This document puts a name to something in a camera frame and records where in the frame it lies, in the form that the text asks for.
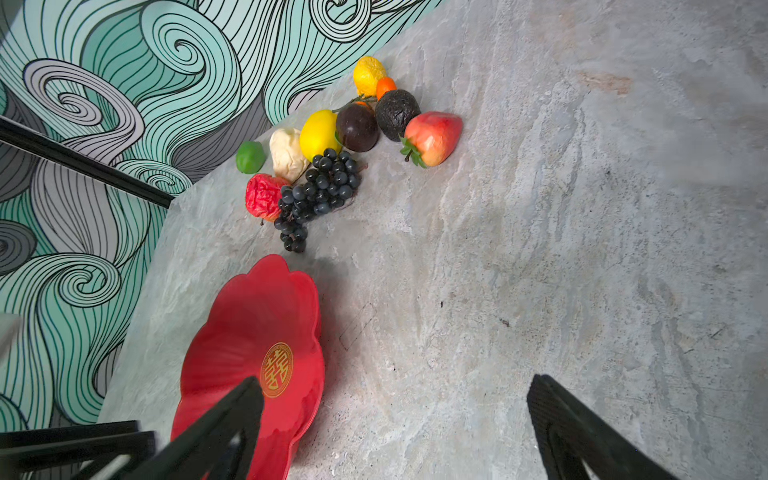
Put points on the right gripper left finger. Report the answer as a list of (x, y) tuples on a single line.
[(219, 445)]

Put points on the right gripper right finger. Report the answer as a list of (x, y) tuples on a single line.
[(575, 443)]

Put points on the red flower-shaped bowl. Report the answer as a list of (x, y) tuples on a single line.
[(263, 324)]

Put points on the red apple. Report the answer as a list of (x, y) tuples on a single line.
[(263, 193)]

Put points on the dark avocado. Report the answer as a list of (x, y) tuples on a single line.
[(394, 111)]

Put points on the green lime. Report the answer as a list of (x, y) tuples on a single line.
[(250, 157)]

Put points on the black grape bunch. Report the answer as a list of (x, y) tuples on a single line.
[(329, 184)]

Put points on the yellow lemon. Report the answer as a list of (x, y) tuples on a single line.
[(318, 134)]

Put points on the dark purple plum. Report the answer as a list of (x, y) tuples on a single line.
[(357, 127)]

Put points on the small yellow citrus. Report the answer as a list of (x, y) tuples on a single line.
[(367, 73)]

